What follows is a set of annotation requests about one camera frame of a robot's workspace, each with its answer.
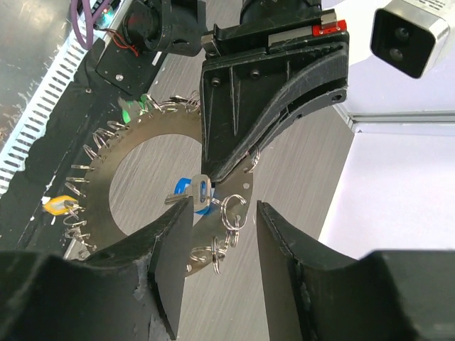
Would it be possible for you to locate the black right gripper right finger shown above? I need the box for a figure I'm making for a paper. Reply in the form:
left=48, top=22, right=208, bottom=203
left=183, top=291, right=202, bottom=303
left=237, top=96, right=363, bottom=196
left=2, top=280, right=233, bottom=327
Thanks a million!
left=256, top=201, right=454, bottom=340

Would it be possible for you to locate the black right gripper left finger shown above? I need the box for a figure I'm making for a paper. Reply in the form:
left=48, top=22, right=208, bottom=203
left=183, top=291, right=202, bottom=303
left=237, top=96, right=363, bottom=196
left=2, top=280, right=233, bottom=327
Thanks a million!
left=1, top=198, right=193, bottom=340

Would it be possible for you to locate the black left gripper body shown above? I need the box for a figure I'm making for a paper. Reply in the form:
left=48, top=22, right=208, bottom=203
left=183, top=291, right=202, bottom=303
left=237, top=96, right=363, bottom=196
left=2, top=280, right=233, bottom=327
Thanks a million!
left=201, top=9, right=349, bottom=66

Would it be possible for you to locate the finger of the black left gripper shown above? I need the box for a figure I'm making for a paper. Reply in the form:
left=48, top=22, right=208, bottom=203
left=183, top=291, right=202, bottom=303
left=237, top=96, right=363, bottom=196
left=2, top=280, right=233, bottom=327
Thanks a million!
left=200, top=45, right=348, bottom=182
left=248, top=87, right=348, bottom=156

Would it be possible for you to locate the blue key tag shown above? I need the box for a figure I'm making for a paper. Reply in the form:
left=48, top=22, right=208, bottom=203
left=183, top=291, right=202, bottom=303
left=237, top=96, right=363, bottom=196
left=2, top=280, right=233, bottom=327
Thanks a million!
left=173, top=178, right=215, bottom=216

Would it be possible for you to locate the round steel keyring disc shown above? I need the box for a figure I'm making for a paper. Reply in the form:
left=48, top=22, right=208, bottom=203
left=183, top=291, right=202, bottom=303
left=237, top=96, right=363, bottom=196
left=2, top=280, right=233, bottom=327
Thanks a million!
left=64, top=96, right=259, bottom=275

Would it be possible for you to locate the green key tag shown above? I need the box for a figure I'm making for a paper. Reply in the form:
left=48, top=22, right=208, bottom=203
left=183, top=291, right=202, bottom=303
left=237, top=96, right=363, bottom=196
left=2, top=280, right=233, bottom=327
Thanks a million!
left=117, top=94, right=151, bottom=124

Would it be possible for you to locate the yellow key tag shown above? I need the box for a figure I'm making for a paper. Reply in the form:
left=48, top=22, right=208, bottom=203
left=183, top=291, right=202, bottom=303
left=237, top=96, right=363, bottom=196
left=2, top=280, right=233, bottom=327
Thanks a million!
left=42, top=195, right=80, bottom=216

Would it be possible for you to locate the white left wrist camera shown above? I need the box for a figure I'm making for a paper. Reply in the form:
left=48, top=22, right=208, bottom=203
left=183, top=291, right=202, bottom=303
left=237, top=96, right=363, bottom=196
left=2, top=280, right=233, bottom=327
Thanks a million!
left=370, top=0, right=454, bottom=79

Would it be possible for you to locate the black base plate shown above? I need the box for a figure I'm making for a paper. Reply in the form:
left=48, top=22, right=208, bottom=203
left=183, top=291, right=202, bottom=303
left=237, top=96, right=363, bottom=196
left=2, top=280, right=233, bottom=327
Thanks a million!
left=0, top=35, right=171, bottom=260

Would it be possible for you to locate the white slotted cable duct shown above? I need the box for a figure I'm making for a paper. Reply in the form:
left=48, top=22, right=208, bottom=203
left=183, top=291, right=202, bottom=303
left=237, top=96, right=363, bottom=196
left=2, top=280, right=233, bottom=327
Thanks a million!
left=0, top=0, right=129, bottom=196

